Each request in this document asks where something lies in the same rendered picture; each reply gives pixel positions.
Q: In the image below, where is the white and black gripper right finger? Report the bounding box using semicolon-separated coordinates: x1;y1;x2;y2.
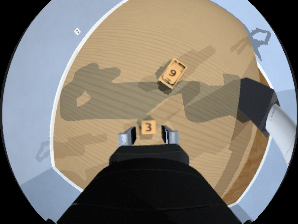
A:
161;125;179;145

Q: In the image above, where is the small tan wooden cube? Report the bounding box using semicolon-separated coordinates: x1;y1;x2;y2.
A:
163;66;181;85
141;120;156;134

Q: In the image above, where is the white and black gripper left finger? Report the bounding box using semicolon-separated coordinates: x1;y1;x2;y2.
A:
117;127;136;147

